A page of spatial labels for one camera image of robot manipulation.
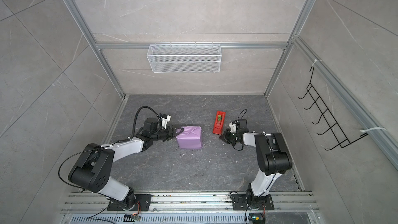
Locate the red tape dispenser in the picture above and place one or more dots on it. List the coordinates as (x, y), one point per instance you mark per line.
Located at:
(219, 122)

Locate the aluminium rail base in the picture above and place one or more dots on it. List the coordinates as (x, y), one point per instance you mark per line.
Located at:
(193, 208)

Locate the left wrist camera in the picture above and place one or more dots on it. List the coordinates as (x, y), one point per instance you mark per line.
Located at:
(164, 119)

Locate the pink wrapping paper sheet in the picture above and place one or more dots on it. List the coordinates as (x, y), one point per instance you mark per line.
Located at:
(190, 138)

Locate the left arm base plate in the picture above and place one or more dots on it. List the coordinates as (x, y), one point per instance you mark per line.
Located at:
(131, 203)

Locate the black wire hook rack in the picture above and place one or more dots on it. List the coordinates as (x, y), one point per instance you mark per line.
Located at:
(326, 116)

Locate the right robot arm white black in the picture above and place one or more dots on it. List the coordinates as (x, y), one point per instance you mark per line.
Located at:
(273, 159)

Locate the white wire mesh basket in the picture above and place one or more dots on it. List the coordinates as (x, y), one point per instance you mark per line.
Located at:
(185, 58)

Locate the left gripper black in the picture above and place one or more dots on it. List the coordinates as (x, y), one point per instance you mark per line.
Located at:
(168, 128)

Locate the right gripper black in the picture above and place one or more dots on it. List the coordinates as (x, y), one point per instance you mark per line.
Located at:
(224, 137)

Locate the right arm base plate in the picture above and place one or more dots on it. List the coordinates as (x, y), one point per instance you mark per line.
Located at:
(242, 202)

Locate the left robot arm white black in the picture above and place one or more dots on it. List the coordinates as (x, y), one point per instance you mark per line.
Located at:
(93, 168)

